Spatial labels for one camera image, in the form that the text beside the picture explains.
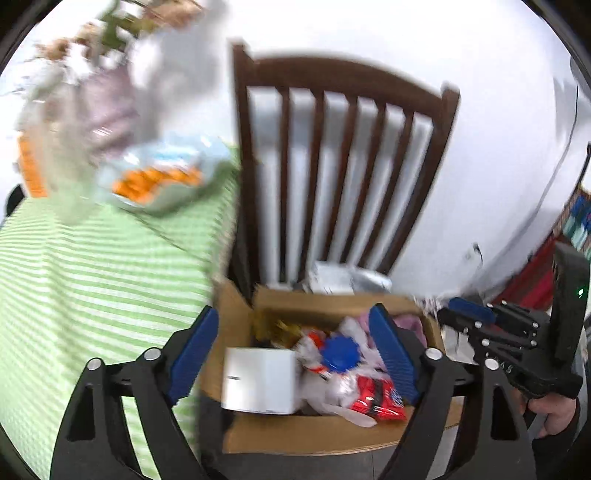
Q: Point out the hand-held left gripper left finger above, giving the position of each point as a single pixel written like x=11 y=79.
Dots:
x=194 y=355

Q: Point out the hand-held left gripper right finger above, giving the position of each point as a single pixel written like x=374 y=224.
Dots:
x=392 y=355

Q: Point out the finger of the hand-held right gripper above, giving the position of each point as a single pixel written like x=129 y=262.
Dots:
x=455 y=318
x=466 y=305

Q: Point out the red snack packet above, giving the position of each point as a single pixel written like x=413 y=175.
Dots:
x=369 y=397

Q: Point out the blue plastic lid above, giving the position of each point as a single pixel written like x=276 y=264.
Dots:
x=339 y=353

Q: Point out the white milk carton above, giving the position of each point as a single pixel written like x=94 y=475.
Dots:
x=258 y=378

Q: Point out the gold snack packet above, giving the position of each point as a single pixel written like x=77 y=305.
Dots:
x=286 y=330

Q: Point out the brown cardboard box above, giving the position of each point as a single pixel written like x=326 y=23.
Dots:
x=300 y=434

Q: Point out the person's right hand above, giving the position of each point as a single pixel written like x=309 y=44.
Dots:
x=554 y=415

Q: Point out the pink plastic bag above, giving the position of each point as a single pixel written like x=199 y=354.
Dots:
x=411 y=323

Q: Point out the red striped cloth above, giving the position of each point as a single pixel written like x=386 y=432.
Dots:
x=531 y=281

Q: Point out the silver foil packet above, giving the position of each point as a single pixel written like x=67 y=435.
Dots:
x=332 y=277

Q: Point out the green checkered tablecloth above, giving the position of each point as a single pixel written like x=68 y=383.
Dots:
x=92 y=277

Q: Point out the clear packet of orange fruit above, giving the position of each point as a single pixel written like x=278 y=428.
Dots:
x=157 y=180

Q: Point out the large glass jar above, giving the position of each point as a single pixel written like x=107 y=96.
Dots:
x=60 y=152

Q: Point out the orange book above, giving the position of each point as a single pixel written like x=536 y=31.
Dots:
x=30 y=170

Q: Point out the dark wooden chair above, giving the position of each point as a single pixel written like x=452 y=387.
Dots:
x=351 y=74

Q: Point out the pale purple bag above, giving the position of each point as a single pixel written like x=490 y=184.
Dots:
x=108 y=106

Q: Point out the dried flower bouquet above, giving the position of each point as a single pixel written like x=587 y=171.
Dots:
x=115 y=27

